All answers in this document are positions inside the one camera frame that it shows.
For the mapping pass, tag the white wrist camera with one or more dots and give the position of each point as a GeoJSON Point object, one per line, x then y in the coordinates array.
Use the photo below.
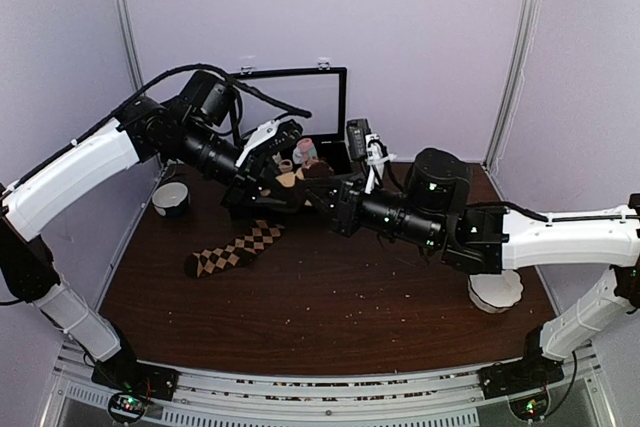
{"type": "Point", "coordinates": [262, 133]}
{"type": "Point", "coordinates": [365, 147]}

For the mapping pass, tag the aluminium right corner post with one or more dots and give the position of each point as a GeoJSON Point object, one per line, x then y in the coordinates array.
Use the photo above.
{"type": "Point", "coordinates": [514, 79]}

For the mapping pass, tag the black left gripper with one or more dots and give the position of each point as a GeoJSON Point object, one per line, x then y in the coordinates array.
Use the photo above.
{"type": "Point", "coordinates": [249, 183]}

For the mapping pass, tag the black box with glass lid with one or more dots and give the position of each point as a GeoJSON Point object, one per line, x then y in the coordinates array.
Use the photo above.
{"type": "Point", "coordinates": [322, 92]}

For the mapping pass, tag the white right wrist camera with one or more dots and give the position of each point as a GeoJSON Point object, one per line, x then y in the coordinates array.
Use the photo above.
{"type": "Point", "coordinates": [365, 147]}

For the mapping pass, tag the white bowl left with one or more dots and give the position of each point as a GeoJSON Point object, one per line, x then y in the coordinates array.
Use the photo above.
{"type": "Point", "coordinates": [171, 200]}

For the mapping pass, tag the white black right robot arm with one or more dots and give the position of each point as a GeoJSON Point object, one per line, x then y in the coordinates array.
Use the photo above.
{"type": "Point", "coordinates": [489, 242]}

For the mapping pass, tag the aluminium corner post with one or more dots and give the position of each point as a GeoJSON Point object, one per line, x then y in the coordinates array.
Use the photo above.
{"type": "Point", "coordinates": [127, 36]}
{"type": "Point", "coordinates": [514, 79]}

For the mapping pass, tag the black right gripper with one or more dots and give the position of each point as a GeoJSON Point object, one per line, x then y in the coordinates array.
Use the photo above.
{"type": "Point", "coordinates": [343, 210]}

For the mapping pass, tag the aluminium front rail frame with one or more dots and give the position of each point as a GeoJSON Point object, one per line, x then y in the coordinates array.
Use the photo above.
{"type": "Point", "coordinates": [442, 397]}

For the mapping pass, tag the white scalloped bowl right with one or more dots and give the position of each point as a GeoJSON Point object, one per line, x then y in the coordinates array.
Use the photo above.
{"type": "Point", "coordinates": [495, 294]}

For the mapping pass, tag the cream rolled sock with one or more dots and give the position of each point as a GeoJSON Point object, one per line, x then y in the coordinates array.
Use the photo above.
{"type": "Point", "coordinates": [285, 166]}

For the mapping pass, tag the brown tan argyle sock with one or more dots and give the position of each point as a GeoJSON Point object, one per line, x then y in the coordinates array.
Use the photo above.
{"type": "Point", "coordinates": [239, 252]}
{"type": "Point", "coordinates": [294, 182]}

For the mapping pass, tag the pink teal white rolled sock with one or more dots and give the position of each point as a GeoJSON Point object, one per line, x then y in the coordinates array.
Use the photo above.
{"type": "Point", "coordinates": [305, 152]}

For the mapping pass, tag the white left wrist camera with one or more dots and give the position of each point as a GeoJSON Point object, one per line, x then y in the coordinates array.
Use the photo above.
{"type": "Point", "coordinates": [262, 133]}

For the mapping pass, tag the aluminium left corner post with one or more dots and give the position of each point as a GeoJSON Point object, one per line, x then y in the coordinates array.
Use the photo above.
{"type": "Point", "coordinates": [127, 36]}

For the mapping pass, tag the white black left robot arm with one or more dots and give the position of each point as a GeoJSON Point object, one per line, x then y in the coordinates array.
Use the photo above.
{"type": "Point", "coordinates": [175, 116]}

